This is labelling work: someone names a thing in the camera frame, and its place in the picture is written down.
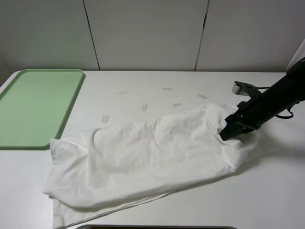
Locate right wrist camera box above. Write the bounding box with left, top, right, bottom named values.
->
left=232, top=81, right=260, bottom=97

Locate white short sleeve t-shirt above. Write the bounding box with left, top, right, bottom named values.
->
left=43, top=104, right=258, bottom=229

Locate green plastic tray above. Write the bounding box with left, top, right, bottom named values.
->
left=0, top=69, right=84, bottom=149

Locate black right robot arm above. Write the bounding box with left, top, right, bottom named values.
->
left=220, top=58, right=305, bottom=141

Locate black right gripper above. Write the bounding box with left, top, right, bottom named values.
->
left=220, top=94, right=284, bottom=141

